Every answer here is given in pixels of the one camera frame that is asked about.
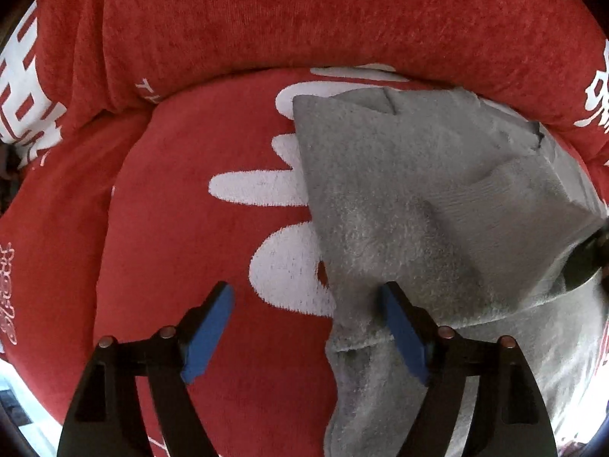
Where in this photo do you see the grey knit sweater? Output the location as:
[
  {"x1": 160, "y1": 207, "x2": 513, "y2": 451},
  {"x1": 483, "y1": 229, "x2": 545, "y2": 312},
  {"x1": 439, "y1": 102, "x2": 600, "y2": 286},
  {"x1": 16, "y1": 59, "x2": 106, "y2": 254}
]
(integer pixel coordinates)
[{"x1": 293, "y1": 88, "x2": 608, "y2": 456}]

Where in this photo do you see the red bedding with white characters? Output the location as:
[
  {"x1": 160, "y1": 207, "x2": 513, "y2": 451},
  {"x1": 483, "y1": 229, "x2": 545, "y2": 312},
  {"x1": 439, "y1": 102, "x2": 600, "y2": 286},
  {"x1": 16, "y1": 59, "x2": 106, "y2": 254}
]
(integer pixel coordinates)
[{"x1": 1, "y1": 0, "x2": 608, "y2": 456}]

